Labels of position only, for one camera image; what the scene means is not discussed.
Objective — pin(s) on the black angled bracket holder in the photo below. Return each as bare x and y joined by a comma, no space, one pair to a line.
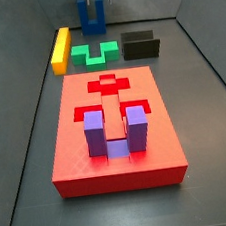
139,45

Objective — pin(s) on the yellow long block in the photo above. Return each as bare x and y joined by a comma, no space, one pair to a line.
61,50

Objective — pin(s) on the blue U-shaped block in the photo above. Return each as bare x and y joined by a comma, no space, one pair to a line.
92,26

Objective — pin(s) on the red puzzle board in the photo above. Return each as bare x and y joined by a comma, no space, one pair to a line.
110,94

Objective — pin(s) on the purple U-shaped block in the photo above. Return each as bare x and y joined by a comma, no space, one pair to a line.
115,138

